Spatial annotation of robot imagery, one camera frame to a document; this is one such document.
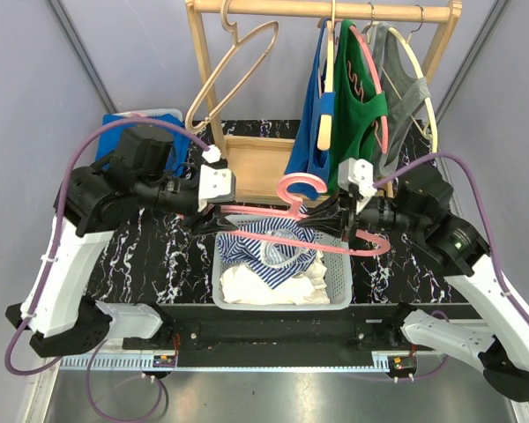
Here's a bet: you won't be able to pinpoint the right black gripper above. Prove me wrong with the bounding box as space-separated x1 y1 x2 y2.
298 182 425 241

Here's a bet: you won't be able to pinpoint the grey plastic laundry basket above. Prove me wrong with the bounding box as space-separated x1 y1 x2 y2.
212 214 353 312

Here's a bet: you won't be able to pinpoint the blue white striped tank top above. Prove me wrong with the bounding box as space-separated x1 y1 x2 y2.
216 218 317 289

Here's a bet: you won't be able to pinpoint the wooden clothes rack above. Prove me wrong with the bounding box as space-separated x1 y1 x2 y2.
185 1 462 204

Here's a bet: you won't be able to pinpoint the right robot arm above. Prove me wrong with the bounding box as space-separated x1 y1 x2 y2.
299 165 529 402

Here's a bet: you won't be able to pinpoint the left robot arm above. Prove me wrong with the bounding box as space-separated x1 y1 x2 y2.
5 118 235 359

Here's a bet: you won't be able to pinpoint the cream wooden hanger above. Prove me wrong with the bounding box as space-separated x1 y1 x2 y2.
317 0 336 151

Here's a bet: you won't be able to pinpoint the empty beige hanger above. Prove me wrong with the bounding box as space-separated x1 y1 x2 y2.
183 0 279 135

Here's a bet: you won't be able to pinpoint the green tank top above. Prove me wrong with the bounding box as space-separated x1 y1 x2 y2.
328 19 388 194

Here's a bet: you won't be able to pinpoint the grey tank top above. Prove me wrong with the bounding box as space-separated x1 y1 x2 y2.
369 21 434 177

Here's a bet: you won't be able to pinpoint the cream hanger with grey top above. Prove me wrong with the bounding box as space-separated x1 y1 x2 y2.
361 4 439 155

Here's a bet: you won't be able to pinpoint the pink hanger with green top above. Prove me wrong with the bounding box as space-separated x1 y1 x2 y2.
349 25 389 153

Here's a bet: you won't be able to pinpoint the black marble pattern mat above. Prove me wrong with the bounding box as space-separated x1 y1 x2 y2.
84 119 473 305

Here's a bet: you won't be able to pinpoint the white crumpled garments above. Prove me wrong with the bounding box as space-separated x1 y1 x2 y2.
220 251 331 306

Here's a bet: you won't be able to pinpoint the blue folded cloth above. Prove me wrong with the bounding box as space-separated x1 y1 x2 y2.
95 114 190 177

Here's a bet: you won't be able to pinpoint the small grey basket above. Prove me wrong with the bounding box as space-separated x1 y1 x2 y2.
116 108 183 122

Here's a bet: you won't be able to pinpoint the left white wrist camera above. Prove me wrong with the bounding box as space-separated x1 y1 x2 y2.
197 145 236 212

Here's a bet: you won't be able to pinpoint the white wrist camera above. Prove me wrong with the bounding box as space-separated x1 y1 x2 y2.
337 158 377 214
197 145 236 212

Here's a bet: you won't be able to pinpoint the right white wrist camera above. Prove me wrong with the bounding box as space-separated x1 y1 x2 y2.
337 158 377 214

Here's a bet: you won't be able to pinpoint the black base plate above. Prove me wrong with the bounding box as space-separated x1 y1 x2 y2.
122 303 477 369

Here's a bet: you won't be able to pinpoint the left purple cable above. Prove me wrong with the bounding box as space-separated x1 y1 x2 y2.
4 116 221 419

